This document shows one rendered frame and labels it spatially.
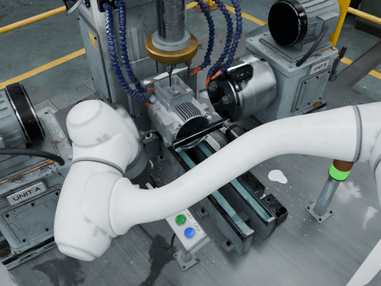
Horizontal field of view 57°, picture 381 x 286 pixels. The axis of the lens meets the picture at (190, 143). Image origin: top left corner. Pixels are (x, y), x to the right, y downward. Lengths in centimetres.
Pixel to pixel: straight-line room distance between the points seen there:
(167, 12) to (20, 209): 73
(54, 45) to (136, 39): 270
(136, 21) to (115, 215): 90
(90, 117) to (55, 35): 361
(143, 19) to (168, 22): 24
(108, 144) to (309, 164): 109
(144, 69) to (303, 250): 92
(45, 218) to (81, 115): 61
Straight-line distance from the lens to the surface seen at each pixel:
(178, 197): 61
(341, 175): 126
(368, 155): 66
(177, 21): 116
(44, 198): 116
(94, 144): 68
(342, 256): 140
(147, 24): 140
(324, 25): 152
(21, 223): 121
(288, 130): 64
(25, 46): 415
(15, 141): 108
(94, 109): 67
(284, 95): 154
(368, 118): 65
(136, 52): 143
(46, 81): 355
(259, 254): 131
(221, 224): 130
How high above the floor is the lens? 196
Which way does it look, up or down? 46 degrees down
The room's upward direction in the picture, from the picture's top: 1 degrees clockwise
